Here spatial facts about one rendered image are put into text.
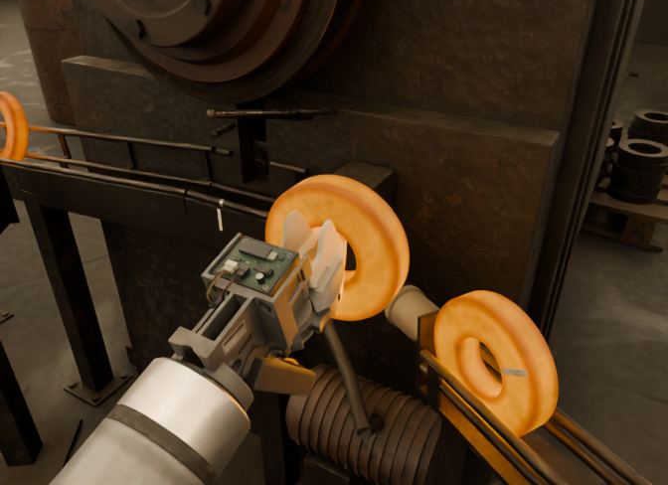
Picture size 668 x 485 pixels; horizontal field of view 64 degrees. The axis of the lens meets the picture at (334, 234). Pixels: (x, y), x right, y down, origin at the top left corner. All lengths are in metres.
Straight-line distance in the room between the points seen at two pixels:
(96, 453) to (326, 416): 0.46
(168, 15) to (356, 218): 0.38
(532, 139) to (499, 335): 0.29
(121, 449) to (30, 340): 1.56
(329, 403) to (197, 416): 0.43
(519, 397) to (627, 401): 1.14
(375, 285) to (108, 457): 0.28
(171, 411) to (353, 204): 0.24
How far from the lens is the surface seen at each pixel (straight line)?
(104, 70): 1.17
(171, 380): 0.40
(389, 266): 0.51
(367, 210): 0.49
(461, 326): 0.61
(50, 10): 3.67
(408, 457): 0.77
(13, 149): 1.43
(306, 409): 0.81
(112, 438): 0.40
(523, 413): 0.59
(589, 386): 1.71
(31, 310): 2.06
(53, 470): 1.52
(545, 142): 0.75
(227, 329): 0.40
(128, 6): 0.80
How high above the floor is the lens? 1.12
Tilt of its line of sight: 30 degrees down
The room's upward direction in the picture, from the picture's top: straight up
